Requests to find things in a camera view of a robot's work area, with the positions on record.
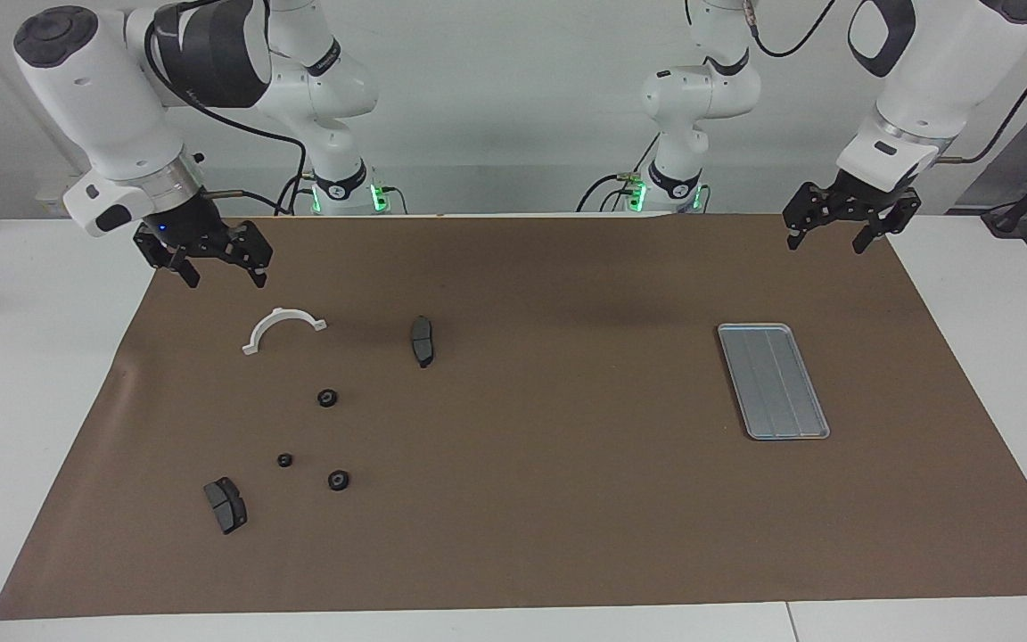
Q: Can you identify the split-face dark brake pad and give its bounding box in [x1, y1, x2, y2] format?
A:
[202, 477, 249, 536]

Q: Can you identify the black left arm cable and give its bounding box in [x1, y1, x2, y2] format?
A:
[745, 0, 1027, 167]

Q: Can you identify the silver metal tray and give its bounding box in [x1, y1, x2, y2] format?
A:
[717, 323, 832, 441]

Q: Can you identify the black left base cable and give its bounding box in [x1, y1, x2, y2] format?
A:
[576, 134, 661, 213]

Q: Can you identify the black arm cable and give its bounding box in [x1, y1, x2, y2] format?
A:
[144, 0, 311, 218]
[745, 0, 1027, 167]

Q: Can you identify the white wall socket box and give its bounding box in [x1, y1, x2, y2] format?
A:
[36, 175, 79, 217]

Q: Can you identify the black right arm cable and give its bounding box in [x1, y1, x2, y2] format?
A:
[144, 0, 311, 218]

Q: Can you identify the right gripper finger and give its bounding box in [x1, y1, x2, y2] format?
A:
[133, 225, 202, 290]
[226, 219, 275, 289]

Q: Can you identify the black base cable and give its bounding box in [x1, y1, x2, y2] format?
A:
[576, 134, 661, 213]
[275, 169, 314, 217]

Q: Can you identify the white curved plastic bracket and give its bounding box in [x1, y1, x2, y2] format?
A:
[242, 307, 329, 357]

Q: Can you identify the black right base cable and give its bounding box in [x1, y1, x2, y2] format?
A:
[275, 169, 314, 217]

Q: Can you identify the brown paper table mat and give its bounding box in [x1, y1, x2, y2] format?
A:
[0, 212, 1027, 621]

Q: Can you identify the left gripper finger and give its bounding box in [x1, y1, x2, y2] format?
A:
[782, 181, 840, 251]
[850, 189, 923, 256]

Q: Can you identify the slim dark brake pad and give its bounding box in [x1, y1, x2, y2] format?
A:
[410, 315, 436, 369]

